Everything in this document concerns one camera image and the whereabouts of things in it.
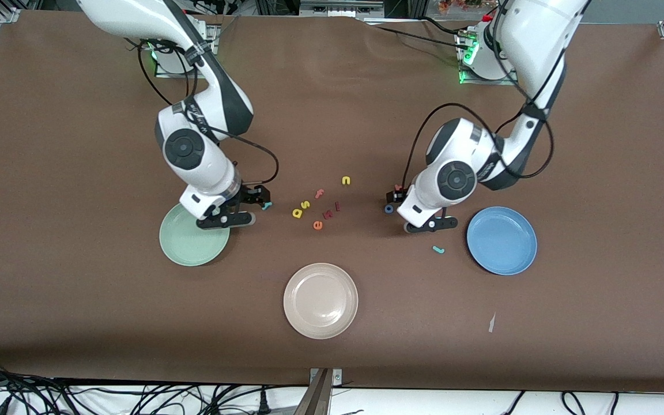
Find pale green round plate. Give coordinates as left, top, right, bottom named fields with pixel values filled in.
left=159, top=203, right=231, bottom=267

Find blue round plate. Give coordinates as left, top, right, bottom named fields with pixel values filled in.
left=466, top=206, right=538, bottom=276

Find beige round plate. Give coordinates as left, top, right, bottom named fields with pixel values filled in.
left=283, top=263, right=359, bottom=339

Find brown table cover sheet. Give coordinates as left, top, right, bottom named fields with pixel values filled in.
left=0, top=10, right=664, bottom=394

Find pink artificial flowers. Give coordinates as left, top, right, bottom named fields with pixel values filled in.
left=439, top=0, right=485, bottom=15

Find grey power strip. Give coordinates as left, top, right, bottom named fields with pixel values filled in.
left=300, top=0, right=384, bottom=18

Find aluminium profile beam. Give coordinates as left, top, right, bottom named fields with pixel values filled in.
left=293, top=368, right=333, bottom=415

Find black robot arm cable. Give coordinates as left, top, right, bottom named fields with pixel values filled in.
left=401, top=0, right=555, bottom=191
left=124, top=35, right=280, bottom=191

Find thin black table cable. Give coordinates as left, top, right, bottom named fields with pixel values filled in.
left=367, top=16, right=466, bottom=52

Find small metal angle bracket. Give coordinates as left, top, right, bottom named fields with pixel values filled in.
left=309, top=368, right=343, bottom=386

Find tangled black floor cables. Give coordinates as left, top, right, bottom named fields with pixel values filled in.
left=0, top=357, right=310, bottom=415

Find black floor cable loops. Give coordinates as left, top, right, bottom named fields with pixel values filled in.
left=505, top=391, right=621, bottom=415

